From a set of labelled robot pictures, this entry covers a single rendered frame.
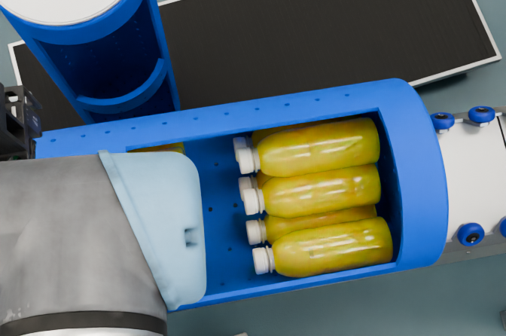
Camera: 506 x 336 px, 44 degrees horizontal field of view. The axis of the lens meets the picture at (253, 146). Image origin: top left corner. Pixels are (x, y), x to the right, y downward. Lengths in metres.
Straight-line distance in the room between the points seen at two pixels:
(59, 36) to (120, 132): 0.34
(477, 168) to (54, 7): 0.79
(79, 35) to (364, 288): 1.27
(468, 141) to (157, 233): 0.98
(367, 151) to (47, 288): 0.71
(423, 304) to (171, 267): 1.85
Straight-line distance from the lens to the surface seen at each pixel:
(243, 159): 0.91
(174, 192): 0.28
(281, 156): 0.90
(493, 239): 1.19
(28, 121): 0.53
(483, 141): 1.22
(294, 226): 0.99
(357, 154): 0.93
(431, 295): 2.11
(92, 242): 0.27
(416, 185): 0.84
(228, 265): 1.03
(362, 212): 1.01
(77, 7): 1.13
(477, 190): 1.19
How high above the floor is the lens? 2.01
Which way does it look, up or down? 75 degrees down
